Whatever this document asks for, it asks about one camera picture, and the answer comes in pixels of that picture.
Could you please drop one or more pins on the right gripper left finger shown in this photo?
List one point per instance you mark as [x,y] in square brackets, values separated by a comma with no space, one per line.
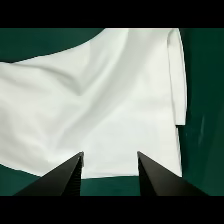
[63,180]

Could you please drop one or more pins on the white T-shirt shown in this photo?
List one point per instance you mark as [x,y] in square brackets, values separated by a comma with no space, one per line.
[110,106]

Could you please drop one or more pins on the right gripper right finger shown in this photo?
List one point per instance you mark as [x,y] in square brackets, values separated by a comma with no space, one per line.
[160,181]

